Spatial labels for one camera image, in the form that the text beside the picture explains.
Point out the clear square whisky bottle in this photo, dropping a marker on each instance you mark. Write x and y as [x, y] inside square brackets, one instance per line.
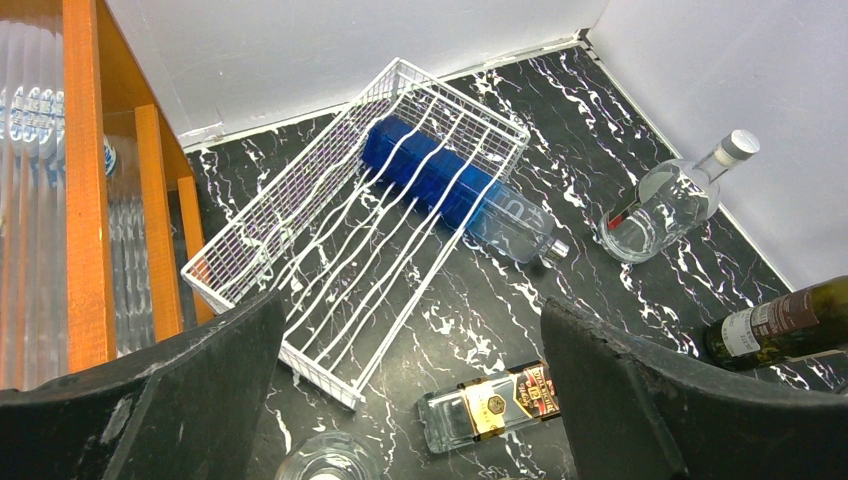
[489, 406]

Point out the white wire wine rack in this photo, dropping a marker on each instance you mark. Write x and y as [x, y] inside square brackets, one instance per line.
[350, 254]

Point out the olive green wine bottle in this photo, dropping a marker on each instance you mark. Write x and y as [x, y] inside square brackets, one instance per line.
[806, 323]

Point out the clear glass jar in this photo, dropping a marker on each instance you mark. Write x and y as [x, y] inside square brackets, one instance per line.
[332, 455]

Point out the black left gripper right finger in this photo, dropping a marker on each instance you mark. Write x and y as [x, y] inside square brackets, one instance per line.
[633, 409]

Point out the orange wooden shelf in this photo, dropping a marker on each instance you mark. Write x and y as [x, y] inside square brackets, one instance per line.
[89, 271]

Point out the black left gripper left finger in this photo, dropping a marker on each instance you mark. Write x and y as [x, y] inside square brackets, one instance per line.
[184, 408]

